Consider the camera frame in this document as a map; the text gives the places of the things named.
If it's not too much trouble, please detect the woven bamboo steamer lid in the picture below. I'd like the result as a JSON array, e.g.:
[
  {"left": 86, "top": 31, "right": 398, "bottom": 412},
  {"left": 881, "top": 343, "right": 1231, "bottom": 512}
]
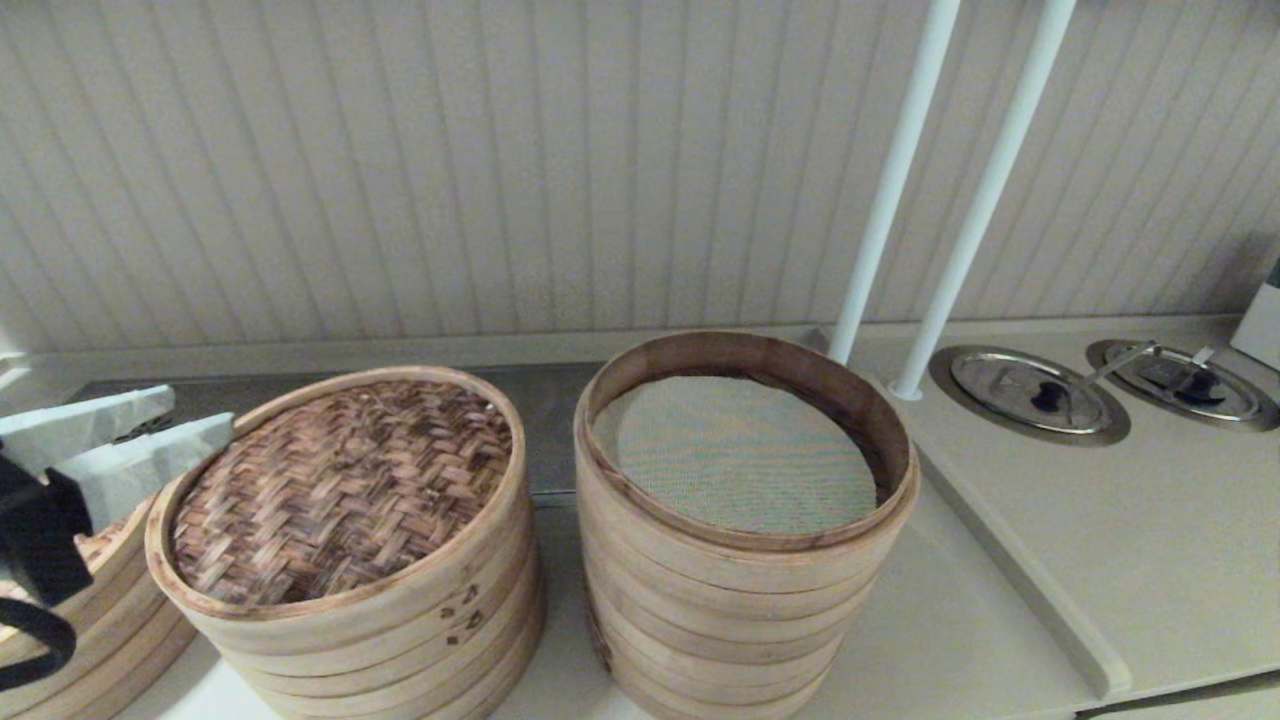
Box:
[
  {"left": 145, "top": 365, "right": 531, "bottom": 656},
  {"left": 0, "top": 495, "right": 156, "bottom": 661}
]

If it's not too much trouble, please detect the bamboo steamer stack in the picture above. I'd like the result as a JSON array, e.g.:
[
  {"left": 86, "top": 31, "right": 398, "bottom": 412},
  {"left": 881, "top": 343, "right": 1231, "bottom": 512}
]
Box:
[
  {"left": 0, "top": 560, "right": 201, "bottom": 720},
  {"left": 574, "top": 330, "right": 921, "bottom": 720},
  {"left": 185, "top": 520, "right": 548, "bottom": 720}
]

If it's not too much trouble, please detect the grey mesh steamer liner cloth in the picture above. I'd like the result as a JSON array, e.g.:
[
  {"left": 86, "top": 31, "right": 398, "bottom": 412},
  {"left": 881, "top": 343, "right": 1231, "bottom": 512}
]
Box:
[{"left": 592, "top": 375, "right": 879, "bottom": 536}]

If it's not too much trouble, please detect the near steel round lid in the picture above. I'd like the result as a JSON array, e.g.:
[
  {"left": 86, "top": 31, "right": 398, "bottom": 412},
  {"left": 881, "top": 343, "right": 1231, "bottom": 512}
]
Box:
[{"left": 930, "top": 345, "right": 1133, "bottom": 447}]

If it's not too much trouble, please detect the steel round lid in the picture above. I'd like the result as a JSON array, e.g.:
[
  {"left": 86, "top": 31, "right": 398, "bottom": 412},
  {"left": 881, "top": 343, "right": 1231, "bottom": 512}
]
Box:
[
  {"left": 930, "top": 345, "right": 1133, "bottom": 447},
  {"left": 1087, "top": 339, "right": 1280, "bottom": 433}
]

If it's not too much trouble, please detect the steel pot lid black knob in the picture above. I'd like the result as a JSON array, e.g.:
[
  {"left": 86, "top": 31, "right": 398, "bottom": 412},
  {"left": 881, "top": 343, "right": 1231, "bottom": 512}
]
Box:
[
  {"left": 1105, "top": 345, "right": 1263, "bottom": 423},
  {"left": 950, "top": 353, "right": 1115, "bottom": 436}
]

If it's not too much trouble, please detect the far steel round lid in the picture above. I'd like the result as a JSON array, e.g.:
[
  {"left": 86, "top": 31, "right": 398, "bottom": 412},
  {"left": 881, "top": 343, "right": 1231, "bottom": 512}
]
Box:
[{"left": 1087, "top": 339, "right": 1280, "bottom": 433}]

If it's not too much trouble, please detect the white metal pole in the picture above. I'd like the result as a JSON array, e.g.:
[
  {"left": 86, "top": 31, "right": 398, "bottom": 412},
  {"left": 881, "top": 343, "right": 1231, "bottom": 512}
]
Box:
[
  {"left": 828, "top": 0, "right": 963, "bottom": 367},
  {"left": 890, "top": 0, "right": 1079, "bottom": 402}
]

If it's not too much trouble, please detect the white container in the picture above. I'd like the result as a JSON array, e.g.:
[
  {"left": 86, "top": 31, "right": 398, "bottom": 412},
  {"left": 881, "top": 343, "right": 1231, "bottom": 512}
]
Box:
[{"left": 1232, "top": 262, "right": 1280, "bottom": 373}]

